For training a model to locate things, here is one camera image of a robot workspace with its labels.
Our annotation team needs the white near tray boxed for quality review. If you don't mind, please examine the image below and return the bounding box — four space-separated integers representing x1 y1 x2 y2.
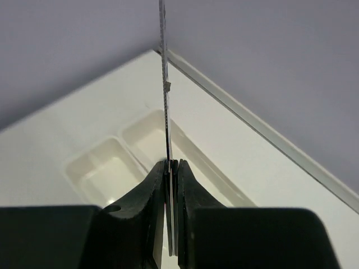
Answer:
65 136 146 207

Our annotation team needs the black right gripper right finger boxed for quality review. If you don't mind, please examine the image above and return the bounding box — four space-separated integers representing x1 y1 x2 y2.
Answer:
177 160 225 268

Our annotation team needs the white far tray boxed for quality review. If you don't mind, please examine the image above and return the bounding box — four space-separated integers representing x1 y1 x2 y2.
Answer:
120 109 259 208

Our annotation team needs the steel knife dark marbled handle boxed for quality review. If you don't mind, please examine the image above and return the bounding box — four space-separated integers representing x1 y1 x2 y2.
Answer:
159 0 178 256

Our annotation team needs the aluminium table edge rail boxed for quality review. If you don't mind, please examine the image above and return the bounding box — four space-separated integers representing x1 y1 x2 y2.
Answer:
168 50 358 212

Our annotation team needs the white tray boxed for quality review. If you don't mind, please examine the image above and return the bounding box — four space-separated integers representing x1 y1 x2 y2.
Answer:
120 109 259 208
65 136 146 207

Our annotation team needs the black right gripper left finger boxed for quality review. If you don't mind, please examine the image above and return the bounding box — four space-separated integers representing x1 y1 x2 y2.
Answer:
92 161 167 268

